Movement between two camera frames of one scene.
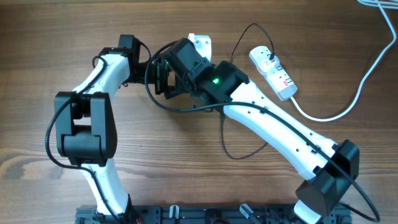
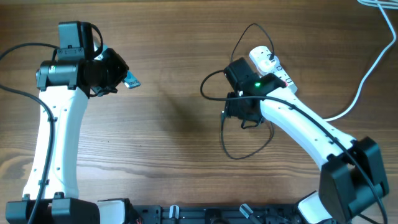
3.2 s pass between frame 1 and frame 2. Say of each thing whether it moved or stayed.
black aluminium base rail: stayed
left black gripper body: moved
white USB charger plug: stayed
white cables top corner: stayed
